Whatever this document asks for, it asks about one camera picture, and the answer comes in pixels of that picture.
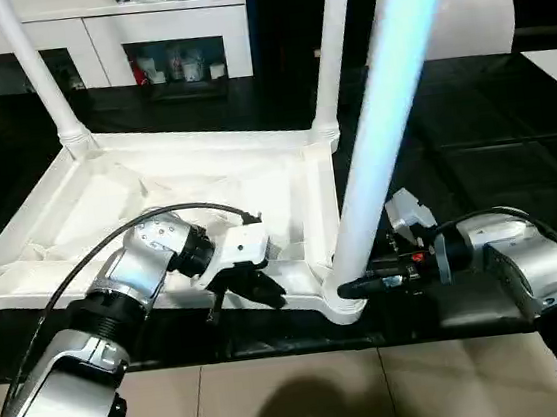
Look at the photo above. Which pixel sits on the white plastic table leg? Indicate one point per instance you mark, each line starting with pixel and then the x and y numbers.
pixel 40 79
pixel 387 105
pixel 335 46

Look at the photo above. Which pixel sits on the small gold label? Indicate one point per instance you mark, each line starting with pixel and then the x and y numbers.
pixel 317 53

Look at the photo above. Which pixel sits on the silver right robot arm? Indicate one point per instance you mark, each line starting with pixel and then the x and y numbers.
pixel 536 259

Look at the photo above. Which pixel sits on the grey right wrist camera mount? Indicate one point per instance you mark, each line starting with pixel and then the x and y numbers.
pixel 410 213

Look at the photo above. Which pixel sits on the white plastic seat panel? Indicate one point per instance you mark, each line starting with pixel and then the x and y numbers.
pixel 473 20

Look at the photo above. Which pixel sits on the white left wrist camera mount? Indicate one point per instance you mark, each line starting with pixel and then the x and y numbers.
pixel 242 245

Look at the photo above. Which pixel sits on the black rod with red mark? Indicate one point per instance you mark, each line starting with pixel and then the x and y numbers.
pixel 547 30

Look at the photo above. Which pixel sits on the white cabinet with glass doors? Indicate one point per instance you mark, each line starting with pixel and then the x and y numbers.
pixel 88 39

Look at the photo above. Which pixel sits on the black cabinet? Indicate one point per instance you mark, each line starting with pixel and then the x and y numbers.
pixel 283 27

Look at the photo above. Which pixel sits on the black table mat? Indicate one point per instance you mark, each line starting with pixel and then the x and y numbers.
pixel 502 142

